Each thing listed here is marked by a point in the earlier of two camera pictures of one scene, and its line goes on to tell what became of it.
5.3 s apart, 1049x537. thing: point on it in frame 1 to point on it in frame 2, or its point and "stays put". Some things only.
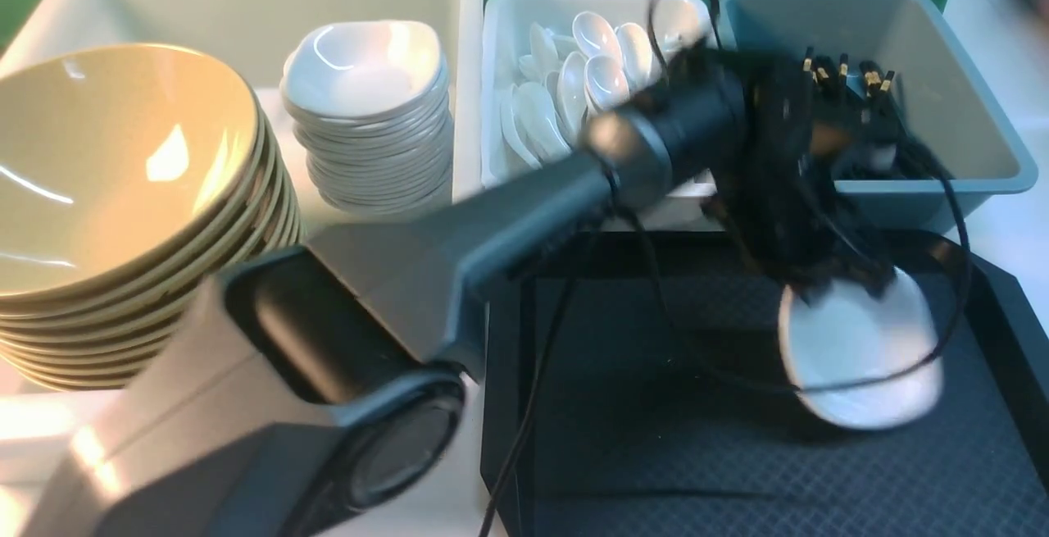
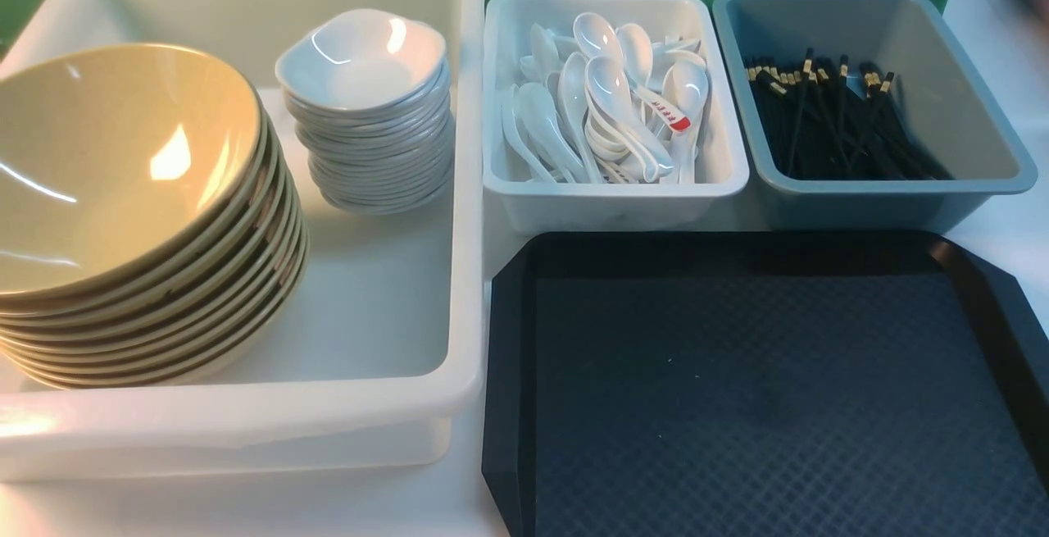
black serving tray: (633, 384) stays put
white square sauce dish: (851, 333) to (363, 60)
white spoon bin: (554, 59) stays put
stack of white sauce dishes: (371, 110) stays put
